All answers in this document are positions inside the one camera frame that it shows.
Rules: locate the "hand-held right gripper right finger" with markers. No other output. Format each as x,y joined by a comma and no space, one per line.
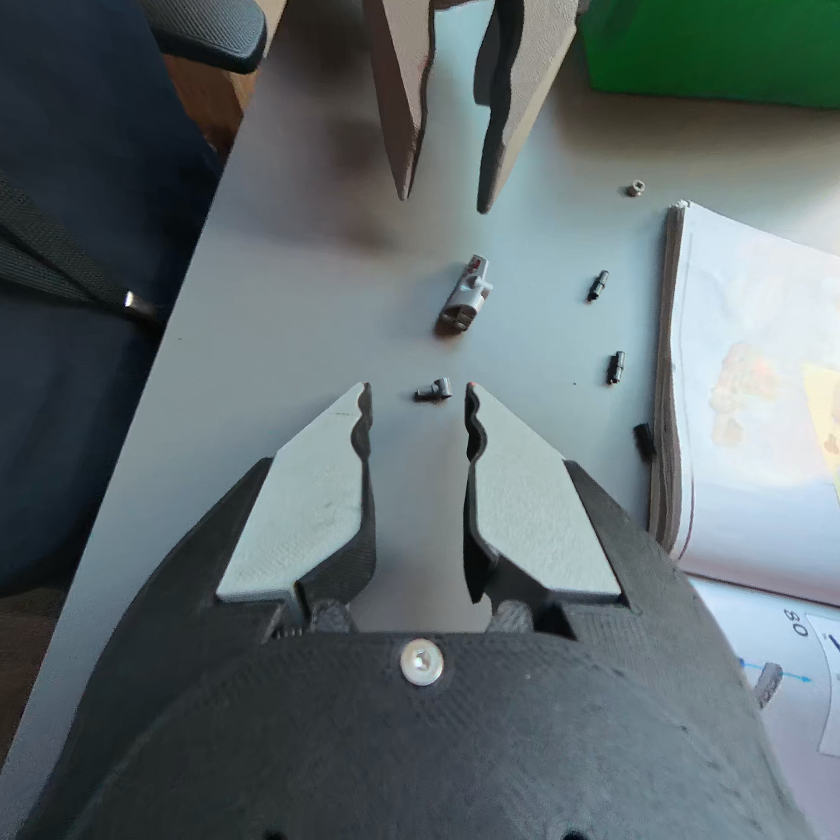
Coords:
538,512

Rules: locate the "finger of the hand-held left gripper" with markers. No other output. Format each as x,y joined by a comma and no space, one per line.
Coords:
531,72
400,79

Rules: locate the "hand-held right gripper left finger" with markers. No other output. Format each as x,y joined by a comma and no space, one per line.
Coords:
302,499

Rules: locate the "small black lego connector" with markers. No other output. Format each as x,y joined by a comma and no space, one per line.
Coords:
436,390

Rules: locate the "light grey lego connector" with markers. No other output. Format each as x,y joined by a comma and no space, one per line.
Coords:
463,302

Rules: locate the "black lego pin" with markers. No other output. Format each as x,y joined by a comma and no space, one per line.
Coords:
644,441
615,367
597,287

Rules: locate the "small grey lego bush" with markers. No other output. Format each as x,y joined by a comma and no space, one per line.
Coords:
634,188

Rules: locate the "open lego instruction booklet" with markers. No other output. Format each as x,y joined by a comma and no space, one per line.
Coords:
741,328

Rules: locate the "green plastic bin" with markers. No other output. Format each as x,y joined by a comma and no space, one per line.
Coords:
709,46

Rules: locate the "black chair armrest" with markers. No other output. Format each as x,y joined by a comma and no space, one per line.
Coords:
210,29

